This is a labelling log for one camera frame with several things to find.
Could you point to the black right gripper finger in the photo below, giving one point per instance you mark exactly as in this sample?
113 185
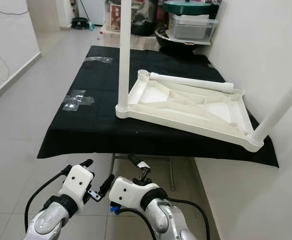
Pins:
135 160

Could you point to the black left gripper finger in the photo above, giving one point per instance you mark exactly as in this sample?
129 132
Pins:
85 163
107 184

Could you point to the clear tape strip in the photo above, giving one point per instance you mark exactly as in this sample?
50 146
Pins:
98 59

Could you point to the beige patterned cloth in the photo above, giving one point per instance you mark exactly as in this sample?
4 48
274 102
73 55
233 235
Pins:
111 40

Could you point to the black wok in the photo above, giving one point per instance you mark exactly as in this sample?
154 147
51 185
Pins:
175 42

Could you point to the black round floor device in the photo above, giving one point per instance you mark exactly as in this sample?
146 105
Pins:
81 22

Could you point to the black bag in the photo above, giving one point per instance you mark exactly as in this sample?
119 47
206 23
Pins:
143 17

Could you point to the red printed box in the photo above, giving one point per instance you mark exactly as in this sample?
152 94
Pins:
114 17

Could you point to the clear plastic storage box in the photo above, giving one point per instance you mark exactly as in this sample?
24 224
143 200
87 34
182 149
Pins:
190 26

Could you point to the white appliance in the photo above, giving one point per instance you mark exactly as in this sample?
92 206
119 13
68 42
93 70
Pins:
91 7

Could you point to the green pot lid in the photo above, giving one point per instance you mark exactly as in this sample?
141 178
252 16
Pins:
188 7

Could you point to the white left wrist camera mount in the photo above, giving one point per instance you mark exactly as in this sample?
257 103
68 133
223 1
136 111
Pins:
78 182

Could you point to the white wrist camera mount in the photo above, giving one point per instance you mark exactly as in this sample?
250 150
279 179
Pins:
128 192
78 182

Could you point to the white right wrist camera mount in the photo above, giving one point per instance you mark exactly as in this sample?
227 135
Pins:
128 192

